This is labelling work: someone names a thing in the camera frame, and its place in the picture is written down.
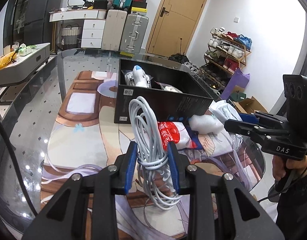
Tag wicker basket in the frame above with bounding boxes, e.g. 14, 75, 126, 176
61, 24, 81, 46

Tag person's right hand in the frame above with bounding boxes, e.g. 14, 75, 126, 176
272, 155, 307, 181

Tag silver suitcase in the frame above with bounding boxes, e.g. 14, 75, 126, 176
119, 14, 149, 54

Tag purple bag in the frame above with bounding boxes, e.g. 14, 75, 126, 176
220, 68, 250, 100

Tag grey side table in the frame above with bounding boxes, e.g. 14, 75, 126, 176
0, 43, 50, 106

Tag wooden shoe rack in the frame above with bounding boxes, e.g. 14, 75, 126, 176
202, 27, 252, 90

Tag beige suitcase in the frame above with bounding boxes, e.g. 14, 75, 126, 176
101, 9, 127, 51

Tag white cable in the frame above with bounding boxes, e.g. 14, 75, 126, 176
128, 96, 183, 210

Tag red white plastic bag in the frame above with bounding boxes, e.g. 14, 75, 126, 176
158, 121, 198, 151

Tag bag of white adidas shoelaces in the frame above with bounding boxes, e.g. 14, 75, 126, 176
121, 70, 152, 88

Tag yellow bag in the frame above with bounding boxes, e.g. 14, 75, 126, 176
0, 51, 17, 70

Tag black refrigerator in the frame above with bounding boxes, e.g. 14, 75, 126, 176
24, 0, 62, 45

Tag open cardboard box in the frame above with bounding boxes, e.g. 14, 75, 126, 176
234, 96, 268, 114

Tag white plush toy blue tips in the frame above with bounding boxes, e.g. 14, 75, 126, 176
132, 65, 151, 88

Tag black cardboard box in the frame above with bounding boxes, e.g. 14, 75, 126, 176
114, 59, 213, 124

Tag white desk with drawers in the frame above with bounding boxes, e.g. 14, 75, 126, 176
49, 9, 107, 50

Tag green white packet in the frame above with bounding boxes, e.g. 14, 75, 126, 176
208, 100, 242, 125

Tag bag of cream fabric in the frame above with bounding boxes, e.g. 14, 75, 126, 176
156, 81, 182, 93

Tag stack of shoe boxes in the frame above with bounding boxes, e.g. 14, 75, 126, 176
130, 0, 147, 15

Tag wooden door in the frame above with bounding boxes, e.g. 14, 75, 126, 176
146, 0, 207, 57

